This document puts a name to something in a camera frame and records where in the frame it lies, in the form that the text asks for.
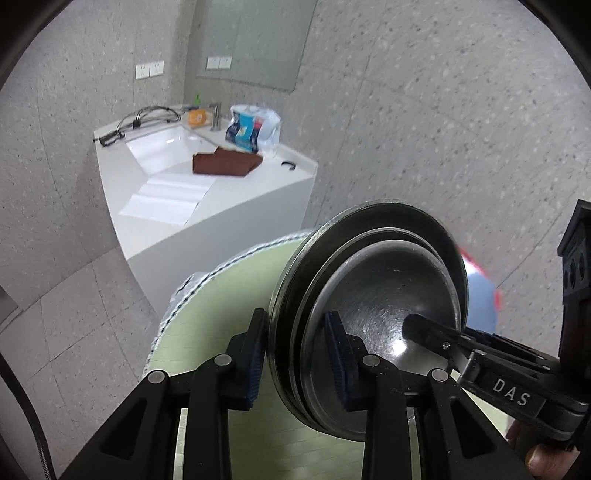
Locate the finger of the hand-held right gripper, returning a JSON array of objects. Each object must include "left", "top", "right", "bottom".
[
  {"left": 464, "top": 329, "right": 563, "bottom": 371},
  {"left": 404, "top": 315, "right": 477, "bottom": 371}
]

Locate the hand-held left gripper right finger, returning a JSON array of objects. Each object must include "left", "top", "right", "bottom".
[{"left": 323, "top": 311, "right": 532, "bottom": 480}]

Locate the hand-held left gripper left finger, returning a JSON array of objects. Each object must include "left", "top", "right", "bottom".
[{"left": 60, "top": 308, "right": 269, "bottom": 480}]

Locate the blue square plate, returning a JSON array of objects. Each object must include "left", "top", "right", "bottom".
[{"left": 464, "top": 270, "right": 499, "bottom": 334}]

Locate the red plastic basin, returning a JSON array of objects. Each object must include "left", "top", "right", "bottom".
[{"left": 456, "top": 246, "right": 502, "bottom": 317}]

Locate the large steel bowl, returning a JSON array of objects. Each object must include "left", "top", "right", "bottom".
[{"left": 269, "top": 199, "right": 470, "bottom": 443}]

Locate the person's right hand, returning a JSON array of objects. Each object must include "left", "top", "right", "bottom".
[{"left": 507, "top": 414, "right": 583, "bottom": 479}]

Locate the green round tablecloth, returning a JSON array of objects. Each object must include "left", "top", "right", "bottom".
[{"left": 143, "top": 233, "right": 423, "bottom": 480}]

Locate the white sink counter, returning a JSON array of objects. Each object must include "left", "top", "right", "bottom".
[{"left": 93, "top": 104, "right": 319, "bottom": 320}]

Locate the brown cloth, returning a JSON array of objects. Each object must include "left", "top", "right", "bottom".
[{"left": 191, "top": 147, "right": 264, "bottom": 179}]

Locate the plastic bag with packets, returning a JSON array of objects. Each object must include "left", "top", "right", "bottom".
[{"left": 225, "top": 104, "right": 283, "bottom": 158}]

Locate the metal faucet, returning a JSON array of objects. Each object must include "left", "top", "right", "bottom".
[{"left": 203, "top": 103, "right": 223, "bottom": 133}]

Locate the orange soap bottle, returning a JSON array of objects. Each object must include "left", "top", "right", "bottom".
[{"left": 187, "top": 93, "right": 207, "bottom": 128}]

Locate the black cable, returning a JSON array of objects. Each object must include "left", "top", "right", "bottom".
[{"left": 99, "top": 104, "right": 184, "bottom": 147}]

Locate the white wall outlet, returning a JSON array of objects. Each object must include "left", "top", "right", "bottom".
[{"left": 135, "top": 60, "right": 165, "bottom": 80}]

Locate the wall mirror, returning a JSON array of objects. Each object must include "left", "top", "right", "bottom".
[{"left": 196, "top": 0, "right": 318, "bottom": 93}]

